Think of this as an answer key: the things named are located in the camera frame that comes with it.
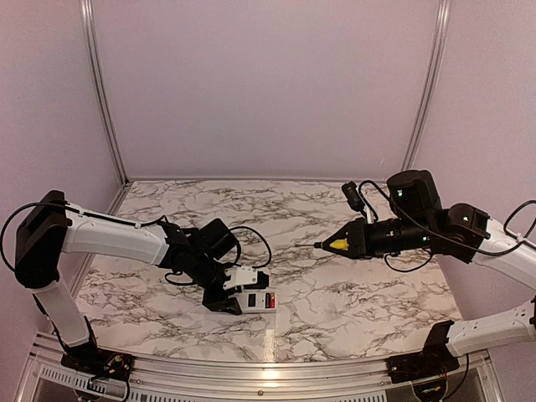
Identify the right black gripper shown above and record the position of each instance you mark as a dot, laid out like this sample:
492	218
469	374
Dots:
360	245

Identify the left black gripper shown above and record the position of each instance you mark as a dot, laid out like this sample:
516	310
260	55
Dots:
221	302

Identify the yellow handled screwdriver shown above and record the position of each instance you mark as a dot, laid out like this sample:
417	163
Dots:
338	243

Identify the white red remote control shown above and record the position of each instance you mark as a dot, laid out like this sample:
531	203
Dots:
256	301

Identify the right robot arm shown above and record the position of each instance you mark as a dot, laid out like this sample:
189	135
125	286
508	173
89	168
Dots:
462	232

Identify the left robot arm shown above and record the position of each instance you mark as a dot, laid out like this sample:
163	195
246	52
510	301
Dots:
55	230

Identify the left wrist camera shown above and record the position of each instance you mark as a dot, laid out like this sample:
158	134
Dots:
247	277

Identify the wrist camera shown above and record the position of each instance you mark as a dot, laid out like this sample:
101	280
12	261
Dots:
358	203
247	277

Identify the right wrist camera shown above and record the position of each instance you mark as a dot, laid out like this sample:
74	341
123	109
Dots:
358	203

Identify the front aluminium frame rail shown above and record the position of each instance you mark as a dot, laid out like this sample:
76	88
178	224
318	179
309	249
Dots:
173	379

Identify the right aluminium frame post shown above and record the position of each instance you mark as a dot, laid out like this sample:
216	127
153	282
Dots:
431	79

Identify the aluminium frame post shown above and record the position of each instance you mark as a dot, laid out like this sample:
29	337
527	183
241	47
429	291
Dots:
91	41
431	79

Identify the left aluminium frame post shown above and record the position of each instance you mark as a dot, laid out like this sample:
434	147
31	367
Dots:
91	41

